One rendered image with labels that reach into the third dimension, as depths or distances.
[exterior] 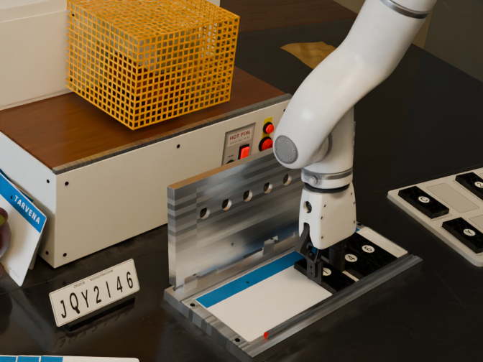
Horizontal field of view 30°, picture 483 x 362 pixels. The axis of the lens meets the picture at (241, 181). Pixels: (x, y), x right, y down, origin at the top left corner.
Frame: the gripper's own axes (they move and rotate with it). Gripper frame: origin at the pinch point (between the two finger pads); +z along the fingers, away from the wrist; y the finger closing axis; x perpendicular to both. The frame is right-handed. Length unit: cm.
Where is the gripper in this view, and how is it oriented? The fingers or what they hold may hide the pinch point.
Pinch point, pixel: (325, 265)
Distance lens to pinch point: 155.9
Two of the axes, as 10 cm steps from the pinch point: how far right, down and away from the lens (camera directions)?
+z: 0.3, 9.3, 3.7
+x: -7.0, -2.5, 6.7
